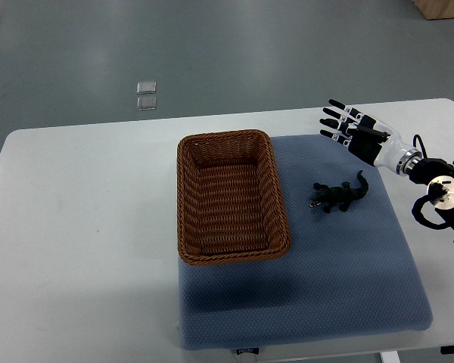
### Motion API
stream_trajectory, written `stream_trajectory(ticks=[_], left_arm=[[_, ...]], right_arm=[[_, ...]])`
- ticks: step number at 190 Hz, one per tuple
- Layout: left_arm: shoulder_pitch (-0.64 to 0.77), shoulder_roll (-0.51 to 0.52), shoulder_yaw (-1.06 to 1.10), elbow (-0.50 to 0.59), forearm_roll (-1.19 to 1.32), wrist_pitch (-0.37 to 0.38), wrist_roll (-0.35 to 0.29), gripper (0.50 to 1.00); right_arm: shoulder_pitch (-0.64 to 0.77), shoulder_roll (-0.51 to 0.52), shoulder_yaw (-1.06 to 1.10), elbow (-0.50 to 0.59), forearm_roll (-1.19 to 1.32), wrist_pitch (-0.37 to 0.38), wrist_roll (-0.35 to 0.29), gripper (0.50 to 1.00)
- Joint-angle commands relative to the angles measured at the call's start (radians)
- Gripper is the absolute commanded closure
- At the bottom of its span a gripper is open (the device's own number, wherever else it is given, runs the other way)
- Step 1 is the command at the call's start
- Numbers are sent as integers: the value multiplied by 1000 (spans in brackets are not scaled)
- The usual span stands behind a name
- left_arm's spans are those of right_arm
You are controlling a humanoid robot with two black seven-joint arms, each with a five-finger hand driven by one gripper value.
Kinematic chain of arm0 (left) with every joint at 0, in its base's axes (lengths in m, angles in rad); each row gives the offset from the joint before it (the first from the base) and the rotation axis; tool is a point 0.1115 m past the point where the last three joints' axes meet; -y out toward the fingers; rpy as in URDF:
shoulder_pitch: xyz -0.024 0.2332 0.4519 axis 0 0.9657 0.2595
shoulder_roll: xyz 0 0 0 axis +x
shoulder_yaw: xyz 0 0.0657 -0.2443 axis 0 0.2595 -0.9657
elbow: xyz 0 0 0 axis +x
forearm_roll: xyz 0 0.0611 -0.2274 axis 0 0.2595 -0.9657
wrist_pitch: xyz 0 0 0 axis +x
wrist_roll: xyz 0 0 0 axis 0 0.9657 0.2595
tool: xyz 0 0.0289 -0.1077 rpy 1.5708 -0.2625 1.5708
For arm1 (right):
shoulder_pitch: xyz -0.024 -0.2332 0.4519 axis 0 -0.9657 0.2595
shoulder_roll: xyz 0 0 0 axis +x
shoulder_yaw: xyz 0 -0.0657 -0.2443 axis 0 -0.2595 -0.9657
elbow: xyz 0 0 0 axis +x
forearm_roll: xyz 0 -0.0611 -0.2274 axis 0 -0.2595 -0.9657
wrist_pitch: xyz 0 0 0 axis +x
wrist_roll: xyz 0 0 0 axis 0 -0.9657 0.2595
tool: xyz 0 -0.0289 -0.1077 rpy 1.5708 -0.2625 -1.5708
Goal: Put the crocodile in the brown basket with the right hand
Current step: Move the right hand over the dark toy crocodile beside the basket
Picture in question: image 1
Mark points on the white table leg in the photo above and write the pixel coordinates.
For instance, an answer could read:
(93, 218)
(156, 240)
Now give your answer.
(390, 357)

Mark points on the blue-grey foam mat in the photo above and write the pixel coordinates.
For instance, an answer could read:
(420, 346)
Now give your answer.
(346, 274)

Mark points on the dark toy crocodile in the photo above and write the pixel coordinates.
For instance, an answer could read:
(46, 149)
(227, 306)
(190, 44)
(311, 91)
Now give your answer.
(341, 196)

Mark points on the brown wicker basket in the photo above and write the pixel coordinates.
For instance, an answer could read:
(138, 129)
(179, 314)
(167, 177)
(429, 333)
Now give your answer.
(230, 206)

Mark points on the wooden box corner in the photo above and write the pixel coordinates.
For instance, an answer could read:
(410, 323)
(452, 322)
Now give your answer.
(435, 9)

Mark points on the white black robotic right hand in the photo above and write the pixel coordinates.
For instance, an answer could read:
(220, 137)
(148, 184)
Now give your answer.
(369, 139)

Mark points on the floor socket plate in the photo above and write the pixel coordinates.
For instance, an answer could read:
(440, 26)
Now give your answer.
(148, 102)
(146, 87)

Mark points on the upper floor socket plate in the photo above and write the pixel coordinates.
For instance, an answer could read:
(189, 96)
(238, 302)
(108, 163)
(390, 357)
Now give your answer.
(146, 87)

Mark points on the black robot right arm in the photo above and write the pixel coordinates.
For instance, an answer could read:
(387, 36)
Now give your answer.
(438, 176)

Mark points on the lower floor socket plate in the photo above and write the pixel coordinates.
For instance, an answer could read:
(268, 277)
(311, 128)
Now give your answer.
(148, 102)

